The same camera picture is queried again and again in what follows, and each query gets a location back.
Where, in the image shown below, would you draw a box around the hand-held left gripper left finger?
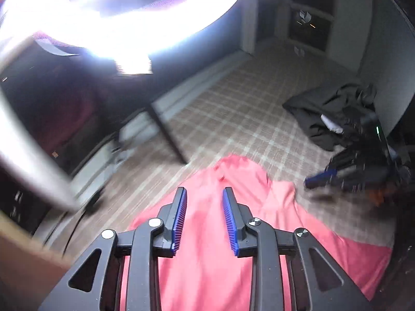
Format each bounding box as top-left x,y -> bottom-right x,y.
39,187 -> 188,311

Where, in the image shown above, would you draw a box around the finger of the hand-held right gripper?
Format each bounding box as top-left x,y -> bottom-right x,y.
304,164 -> 359,191

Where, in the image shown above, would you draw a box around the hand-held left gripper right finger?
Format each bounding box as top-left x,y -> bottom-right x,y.
222,187 -> 377,311

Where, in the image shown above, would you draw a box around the pink shirt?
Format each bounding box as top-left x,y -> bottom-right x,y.
120,155 -> 393,311

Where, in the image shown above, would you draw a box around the black clothes pile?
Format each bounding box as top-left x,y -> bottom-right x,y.
282,82 -> 379,152

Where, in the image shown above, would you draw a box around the white clothing tag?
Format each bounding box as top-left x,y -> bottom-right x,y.
320,114 -> 345,134

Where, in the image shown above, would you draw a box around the black tripod stand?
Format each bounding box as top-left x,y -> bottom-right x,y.
148,103 -> 189,165

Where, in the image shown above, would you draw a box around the wooden furniture panel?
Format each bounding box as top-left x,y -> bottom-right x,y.
0,213 -> 76,311

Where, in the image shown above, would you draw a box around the dark wall cabinet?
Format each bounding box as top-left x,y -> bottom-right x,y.
286,0 -> 337,53

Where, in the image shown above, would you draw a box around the ring light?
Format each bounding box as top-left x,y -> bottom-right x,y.
0,0 -> 253,76

